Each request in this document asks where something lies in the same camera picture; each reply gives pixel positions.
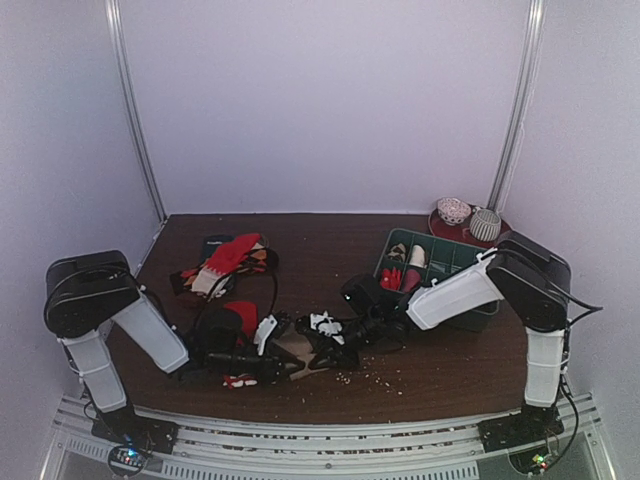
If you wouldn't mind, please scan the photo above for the striped grey cup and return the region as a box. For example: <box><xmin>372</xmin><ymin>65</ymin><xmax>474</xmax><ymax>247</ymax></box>
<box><xmin>469</xmin><ymin>208</ymin><xmax>502</xmax><ymax>242</ymax></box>

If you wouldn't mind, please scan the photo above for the front aluminium rail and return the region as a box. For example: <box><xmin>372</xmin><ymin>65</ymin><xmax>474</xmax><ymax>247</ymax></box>
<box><xmin>42</xmin><ymin>394</ymin><xmax>616</xmax><ymax>480</ymax></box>

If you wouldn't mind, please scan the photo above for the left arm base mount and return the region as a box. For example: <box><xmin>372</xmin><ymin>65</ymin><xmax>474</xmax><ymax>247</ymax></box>
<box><xmin>91</xmin><ymin>408</ymin><xmax>179</xmax><ymax>454</ymax></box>

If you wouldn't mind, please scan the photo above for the dark blue sock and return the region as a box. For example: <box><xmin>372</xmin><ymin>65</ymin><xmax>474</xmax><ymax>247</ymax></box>
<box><xmin>201</xmin><ymin>235</ymin><xmax>227</xmax><ymax>260</ymax></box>

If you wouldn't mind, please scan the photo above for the circuit board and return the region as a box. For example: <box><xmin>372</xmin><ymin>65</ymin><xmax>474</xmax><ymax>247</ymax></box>
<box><xmin>107</xmin><ymin>445</ymin><xmax>162</xmax><ymax>476</ymax></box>
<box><xmin>508</xmin><ymin>447</ymin><xmax>561</xmax><ymax>477</ymax></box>

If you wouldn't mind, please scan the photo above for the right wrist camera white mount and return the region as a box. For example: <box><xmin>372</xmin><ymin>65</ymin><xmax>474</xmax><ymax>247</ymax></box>
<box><xmin>309</xmin><ymin>311</ymin><xmax>345</xmax><ymax>345</ymax></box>

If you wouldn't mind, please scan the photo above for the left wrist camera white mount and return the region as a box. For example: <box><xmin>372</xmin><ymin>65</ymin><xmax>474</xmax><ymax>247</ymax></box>
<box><xmin>253</xmin><ymin>315</ymin><xmax>278</xmax><ymax>356</ymax></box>

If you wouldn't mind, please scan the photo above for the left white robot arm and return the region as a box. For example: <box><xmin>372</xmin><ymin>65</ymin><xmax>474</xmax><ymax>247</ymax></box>
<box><xmin>43</xmin><ymin>250</ymin><xmax>306</xmax><ymax>444</ymax></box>

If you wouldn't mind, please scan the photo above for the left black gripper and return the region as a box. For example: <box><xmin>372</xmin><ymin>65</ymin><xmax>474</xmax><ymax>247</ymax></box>
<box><xmin>209</xmin><ymin>344</ymin><xmax>305</xmax><ymax>390</ymax></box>

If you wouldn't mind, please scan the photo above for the dark red plate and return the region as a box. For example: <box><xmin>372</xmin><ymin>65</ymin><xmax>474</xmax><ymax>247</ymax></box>
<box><xmin>427</xmin><ymin>209</ymin><xmax>495</xmax><ymax>248</ymax></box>

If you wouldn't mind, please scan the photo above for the green divided organizer tray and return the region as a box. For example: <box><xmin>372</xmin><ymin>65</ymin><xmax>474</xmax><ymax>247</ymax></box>
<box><xmin>372</xmin><ymin>228</ymin><xmax>501</xmax><ymax>334</ymax></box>

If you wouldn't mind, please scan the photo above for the tan ribbed sock pair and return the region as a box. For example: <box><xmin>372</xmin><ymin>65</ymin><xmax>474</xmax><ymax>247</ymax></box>
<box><xmin>275</xmin><ymin>331</ymin><xmax>318</xmax><ymax>381</ymax></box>

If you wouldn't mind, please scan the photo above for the left aluminium frame post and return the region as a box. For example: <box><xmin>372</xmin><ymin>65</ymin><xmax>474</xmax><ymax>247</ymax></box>
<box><xmin>104</xmin><ymin>0</ymin><xmax>168</xmax><ymax>225</ymax></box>

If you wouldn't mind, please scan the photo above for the red white sock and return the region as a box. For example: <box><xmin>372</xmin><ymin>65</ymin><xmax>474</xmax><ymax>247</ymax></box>
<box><xmin>191</xmin><ymin>233</ymin><xmax>261</xmax><ymax>297</ymax></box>

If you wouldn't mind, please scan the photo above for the aluminium frame post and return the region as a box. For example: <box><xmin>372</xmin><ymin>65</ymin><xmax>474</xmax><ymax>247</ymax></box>
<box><xmin>104</xmin><ymin>0</ymin><xmax>168</xmax><ymax>225</ymax></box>
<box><xmin>487</xmin><ymin>0</ymin><xmax>547</xmax><ymax>214</ymax></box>

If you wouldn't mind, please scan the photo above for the right circuit board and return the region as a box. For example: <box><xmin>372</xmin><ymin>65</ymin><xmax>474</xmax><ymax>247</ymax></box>
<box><xmin>508</xmin><ymin>447</ymin><xmax>561</xmax><ymax>477</ymax></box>

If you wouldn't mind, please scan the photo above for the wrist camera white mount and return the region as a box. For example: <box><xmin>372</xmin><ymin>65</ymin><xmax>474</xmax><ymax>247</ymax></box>
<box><xmin>253</xmin><ymin>315</ymin><xmax>278</xmax><ymax>356</ymax></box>
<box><xmin>309</xmin><ymin>311</ymin><xmax>345</xmax><ymax>345</ymax></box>

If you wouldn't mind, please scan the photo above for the rolled red sock in tray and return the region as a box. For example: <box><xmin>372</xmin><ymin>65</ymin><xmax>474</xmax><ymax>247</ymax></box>
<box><xmin>379</xmin><ymin>267</ymin><xmax>402</xmax><ymax>291</ymax></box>

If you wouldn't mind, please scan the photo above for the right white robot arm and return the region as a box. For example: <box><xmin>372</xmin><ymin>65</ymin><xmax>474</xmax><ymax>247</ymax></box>
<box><xmin>310</xmin><ymin>231</ymin><xmax>572</xmax><ymax>442</ymax></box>

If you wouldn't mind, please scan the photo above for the rolled patterned sock in tray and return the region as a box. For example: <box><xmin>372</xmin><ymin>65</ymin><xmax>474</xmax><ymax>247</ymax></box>
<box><xmin>387</xmin><ymin>243</ymin><xmax>407</xmax><ymax>263</ymax></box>

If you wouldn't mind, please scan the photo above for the argyle black orange sock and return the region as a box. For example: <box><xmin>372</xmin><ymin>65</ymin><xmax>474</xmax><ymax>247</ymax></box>
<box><xmin>169</xmin><ymin>240</ymin><xmax>279</xmax><ymax>301</ymax></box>

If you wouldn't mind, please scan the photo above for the red folded sock pair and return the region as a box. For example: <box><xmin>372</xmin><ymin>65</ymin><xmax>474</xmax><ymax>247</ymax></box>
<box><xmin>223</xmin><ymin>301</ymin><xmax>258</xmax><ymax>390</ymax></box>

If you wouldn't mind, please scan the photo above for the rolled maroon sock in tray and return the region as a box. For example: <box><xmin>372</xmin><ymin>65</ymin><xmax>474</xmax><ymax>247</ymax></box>
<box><xmin>401</xmin><ymin>268</ymin><xmax>424</xmax><ymax>293</ymax></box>

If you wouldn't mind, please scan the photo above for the right aluminium frame post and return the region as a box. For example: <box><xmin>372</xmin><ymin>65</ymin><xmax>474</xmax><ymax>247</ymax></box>
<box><xmin>487</xmin><ymin>0</ymin><xmax>547</xmax><ymax>214</ymax></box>

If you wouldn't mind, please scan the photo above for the left circuit board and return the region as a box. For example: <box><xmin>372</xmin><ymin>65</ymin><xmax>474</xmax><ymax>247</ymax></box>
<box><xmin>107</xmin><ymin>445</ymin><xmax>162</xmax><ymax>476</ymax></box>

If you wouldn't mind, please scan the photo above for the rolled cream sock in tray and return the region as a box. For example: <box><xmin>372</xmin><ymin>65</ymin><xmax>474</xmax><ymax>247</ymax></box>
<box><xmin>408</xmin><ymin>244</ymin><xmax>428</xmax><ymax>268</ymax></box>

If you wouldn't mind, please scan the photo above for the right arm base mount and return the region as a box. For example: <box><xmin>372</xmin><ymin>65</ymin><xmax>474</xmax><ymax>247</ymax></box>
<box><xmin>478</xmin><ymin>404</ymin><xmax>564</xmax><ymax>453</ymax></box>

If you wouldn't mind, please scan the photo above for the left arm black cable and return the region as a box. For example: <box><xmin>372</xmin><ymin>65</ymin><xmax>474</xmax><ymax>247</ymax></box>
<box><xmin>192</xmin><ymin>272</ymin><xmax>280</xmax><ymax>341</ymax></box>

